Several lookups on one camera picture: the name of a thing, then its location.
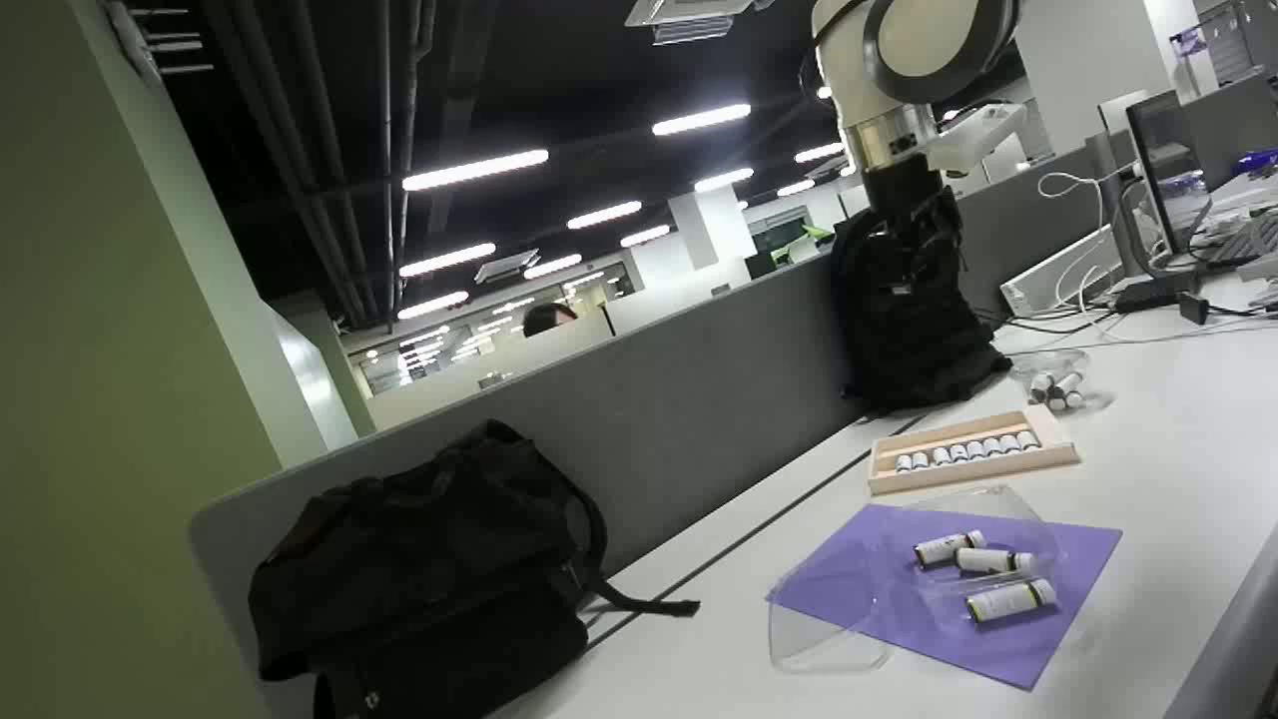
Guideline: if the white front bottle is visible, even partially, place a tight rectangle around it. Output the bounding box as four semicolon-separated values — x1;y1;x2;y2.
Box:
968;578;1058;625

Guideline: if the white bottle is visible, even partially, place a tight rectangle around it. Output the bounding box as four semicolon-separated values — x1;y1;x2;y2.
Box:
954;549;1040;577
914;530;987;569
968;578;1058;625

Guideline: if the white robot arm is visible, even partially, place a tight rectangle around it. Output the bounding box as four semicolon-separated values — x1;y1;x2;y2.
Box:
813;0;1019;172

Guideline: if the purple mat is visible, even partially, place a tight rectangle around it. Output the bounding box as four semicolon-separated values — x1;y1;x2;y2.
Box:
769;505;1124;693

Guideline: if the white bottle near box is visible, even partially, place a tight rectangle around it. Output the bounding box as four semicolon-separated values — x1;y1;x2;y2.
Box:
914;530;987;569

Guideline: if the white middle bottle on mat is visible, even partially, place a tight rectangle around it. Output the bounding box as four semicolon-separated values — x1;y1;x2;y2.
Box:
954;549;1040;577

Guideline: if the wooden bottle box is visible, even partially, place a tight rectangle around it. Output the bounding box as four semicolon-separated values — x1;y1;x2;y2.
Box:
869;407;1080;497

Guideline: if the white power strip box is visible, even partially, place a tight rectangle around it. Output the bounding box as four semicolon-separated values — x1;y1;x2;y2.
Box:
1000;224;1124;319

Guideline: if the grey desk partition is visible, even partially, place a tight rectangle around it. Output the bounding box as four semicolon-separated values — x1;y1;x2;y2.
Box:
190;139;1111;719

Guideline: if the black backpack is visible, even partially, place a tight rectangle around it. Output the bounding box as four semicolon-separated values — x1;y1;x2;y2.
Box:
831;155;1012;416

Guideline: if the black duffel bag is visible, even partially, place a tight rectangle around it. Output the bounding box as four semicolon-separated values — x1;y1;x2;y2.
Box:
250;421;701;719

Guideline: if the clear bag of bottles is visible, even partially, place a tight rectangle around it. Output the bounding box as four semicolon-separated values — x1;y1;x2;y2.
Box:
1014;347;1111;416

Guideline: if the computer monitor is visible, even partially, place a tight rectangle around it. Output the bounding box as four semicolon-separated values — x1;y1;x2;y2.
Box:
1127;91;1216;254

